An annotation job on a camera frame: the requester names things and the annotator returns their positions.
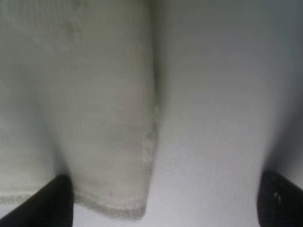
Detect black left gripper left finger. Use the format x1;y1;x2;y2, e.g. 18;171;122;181
0;175;74;227

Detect cream white terry towel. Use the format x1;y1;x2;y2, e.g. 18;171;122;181
0;0;157;219

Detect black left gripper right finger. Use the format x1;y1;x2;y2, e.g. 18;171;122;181
257;171;303;227

